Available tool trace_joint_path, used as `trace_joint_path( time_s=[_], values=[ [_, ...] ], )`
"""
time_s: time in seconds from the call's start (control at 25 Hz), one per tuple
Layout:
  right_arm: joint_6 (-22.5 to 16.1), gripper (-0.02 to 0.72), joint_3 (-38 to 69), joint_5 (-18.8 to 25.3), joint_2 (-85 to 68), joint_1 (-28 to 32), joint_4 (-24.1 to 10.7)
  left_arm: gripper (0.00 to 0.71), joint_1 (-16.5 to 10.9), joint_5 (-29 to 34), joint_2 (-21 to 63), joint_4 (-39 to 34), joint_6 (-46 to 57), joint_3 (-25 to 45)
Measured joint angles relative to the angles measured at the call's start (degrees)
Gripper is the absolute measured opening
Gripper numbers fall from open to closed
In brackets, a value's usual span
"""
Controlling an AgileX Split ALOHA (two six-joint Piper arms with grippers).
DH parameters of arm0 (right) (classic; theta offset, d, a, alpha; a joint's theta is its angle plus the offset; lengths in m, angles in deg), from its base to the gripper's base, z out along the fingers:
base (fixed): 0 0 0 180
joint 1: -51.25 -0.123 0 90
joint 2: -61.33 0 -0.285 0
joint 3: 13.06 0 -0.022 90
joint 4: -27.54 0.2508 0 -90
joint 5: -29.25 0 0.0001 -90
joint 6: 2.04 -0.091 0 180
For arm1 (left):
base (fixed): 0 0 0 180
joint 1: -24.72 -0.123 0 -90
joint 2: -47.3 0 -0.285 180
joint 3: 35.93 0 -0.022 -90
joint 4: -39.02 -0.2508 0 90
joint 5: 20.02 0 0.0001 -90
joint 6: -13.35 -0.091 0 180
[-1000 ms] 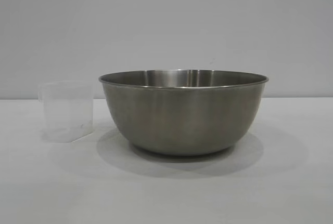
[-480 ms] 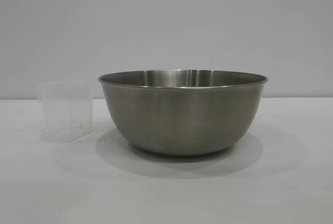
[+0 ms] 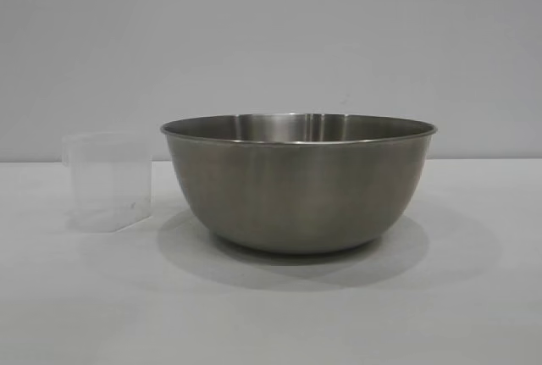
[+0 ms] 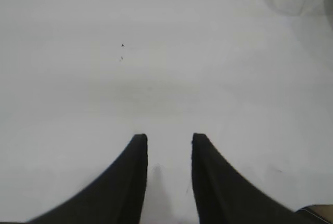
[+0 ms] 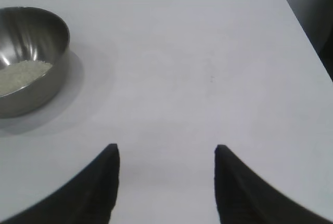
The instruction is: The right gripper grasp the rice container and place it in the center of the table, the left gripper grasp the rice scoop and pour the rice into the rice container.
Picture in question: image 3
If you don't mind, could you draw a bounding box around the clear plastic measuring cup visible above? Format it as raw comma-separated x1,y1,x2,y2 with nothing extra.
62,131,153,234

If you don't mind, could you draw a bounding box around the stainless steel mixing bowl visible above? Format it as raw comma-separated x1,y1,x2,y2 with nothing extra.
159,112,440,255

